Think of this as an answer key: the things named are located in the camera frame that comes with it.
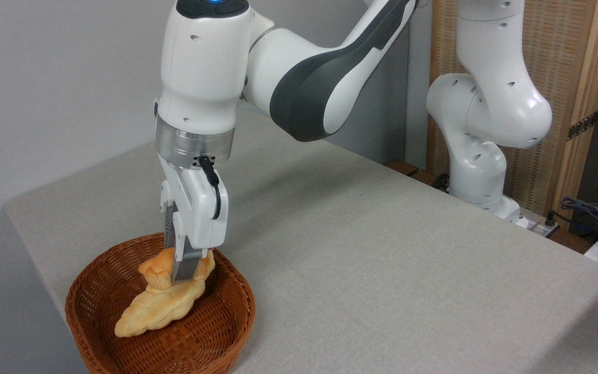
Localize tangled dark cables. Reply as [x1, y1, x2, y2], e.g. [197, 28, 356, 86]
[560, 196, 598, 239]

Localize black metal screen hinge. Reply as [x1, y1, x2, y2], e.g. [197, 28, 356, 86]
[567, 111, 598, 141]

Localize brown woven wicker basket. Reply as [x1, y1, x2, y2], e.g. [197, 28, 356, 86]
[64, 232, 256, 374]

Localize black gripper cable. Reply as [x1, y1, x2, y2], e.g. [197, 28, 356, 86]
[198, 156, 222, 221]

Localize long pale bread loaf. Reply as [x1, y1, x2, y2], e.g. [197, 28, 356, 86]
[114, 250, 216, 339]

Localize round orange bread bun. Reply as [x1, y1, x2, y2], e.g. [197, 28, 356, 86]
[138, 247, 175, 290]

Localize brown wooden base plank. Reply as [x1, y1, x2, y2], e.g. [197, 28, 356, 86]
[385, 159, 450, 191]

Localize white power strip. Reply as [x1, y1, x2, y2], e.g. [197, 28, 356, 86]
[517, 209, 560, 238]

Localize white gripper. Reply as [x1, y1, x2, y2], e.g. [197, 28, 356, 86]
[158, 153, 228, 283]

